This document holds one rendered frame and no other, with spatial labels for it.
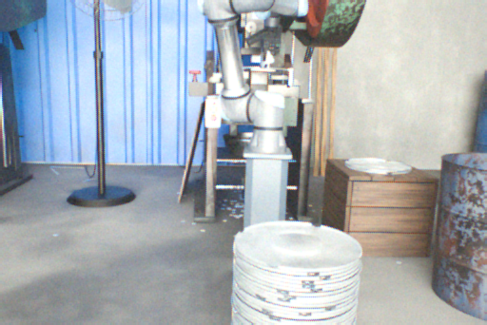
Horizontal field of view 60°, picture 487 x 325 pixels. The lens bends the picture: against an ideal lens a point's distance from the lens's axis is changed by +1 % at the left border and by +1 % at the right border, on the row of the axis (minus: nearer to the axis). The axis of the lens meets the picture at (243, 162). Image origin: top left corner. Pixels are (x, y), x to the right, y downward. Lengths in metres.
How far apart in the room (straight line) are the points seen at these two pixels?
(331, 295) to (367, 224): 0.97
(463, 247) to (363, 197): 0.46
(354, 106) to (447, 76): 0.85
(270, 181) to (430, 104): 2.64
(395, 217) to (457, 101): 2.42
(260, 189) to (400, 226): 0.64
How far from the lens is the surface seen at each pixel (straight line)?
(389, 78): 3.89
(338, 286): 0.92
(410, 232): 1.95
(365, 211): 1.85
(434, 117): 4.10
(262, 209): 1.66
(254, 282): 0.92
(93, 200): 2.51
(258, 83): 2.22
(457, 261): 1.58
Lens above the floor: 0.71
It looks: 11 degrees down
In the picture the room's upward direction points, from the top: 2 degrees clockwise
